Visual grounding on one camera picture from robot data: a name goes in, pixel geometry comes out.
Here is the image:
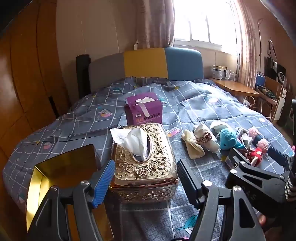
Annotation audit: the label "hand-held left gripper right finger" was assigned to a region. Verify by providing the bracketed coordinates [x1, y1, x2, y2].
[177, 159, 264, 241]

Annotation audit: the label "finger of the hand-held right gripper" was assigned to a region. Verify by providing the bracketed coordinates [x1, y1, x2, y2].
[268, 146, 291, 173]
[228, 148, 251, 171]

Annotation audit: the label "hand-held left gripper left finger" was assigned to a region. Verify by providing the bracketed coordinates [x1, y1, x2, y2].
[26, 159, 115, 241]

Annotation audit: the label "red plush doll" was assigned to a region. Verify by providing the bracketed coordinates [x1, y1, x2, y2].
[248, 148, 263, 168]

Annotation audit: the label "blue plush toy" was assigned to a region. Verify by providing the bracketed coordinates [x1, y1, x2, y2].
[218, 128, 245, 151]

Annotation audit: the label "grey pink striped cloth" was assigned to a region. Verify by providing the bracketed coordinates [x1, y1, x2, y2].
[235, 127, 253, 149]

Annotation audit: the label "pink towel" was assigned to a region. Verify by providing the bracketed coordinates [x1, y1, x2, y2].
[248, 126, 269, 154]

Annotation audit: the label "cream cloth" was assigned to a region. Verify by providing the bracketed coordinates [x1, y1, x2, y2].
[181, 129, 205, 159]

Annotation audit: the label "gold tin box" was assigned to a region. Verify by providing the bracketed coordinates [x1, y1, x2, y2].
[26, 144, 114, 233]

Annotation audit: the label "person's right hand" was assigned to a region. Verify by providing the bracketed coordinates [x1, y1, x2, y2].
[257, 214, 268, 227]

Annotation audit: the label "ornate gold tissue box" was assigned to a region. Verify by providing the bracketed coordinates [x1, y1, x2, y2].
[109, 123, 179, 204]

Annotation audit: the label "white tissue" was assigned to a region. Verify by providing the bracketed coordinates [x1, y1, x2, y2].
[110, 127, 151, 162]

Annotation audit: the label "grey checked blanket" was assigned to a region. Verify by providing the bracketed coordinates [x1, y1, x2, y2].
[2, 76, 296, 241]

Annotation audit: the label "wooden bedside table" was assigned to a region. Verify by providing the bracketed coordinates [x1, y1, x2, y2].
[208, 77, 260, 98]

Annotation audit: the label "blue chair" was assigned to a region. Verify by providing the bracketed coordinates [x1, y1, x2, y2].
[255, 72, 265, 93]

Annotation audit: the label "purple cardboard box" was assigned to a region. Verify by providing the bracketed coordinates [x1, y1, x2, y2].
[125, 92, 163, 127]

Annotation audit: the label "clear small containers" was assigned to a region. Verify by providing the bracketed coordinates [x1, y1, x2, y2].
[225, 69, 237, 81]

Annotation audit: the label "white jar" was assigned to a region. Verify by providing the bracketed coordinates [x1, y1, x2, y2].
[212, 65, 226, 80]

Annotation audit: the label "black rolled mat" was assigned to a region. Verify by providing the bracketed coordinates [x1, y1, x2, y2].
[75, 54, 90, 99]

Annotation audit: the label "patterned curtain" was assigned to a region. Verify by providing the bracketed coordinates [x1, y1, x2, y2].
[136, 0, 175, 49]
[231, 0, 263, 82]

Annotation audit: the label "grey yellow blue headboard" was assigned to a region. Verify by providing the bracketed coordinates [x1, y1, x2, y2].
[88, 47, 204, 91]

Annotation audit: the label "wooden wardrobe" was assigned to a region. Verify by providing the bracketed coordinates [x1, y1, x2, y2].
[0, 0, 71, 241]

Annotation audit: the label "window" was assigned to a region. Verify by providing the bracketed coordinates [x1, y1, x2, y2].
[173, 0, 239, 52]

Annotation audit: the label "white cable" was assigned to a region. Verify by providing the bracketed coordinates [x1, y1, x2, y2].
[245, 96, 256, 110]

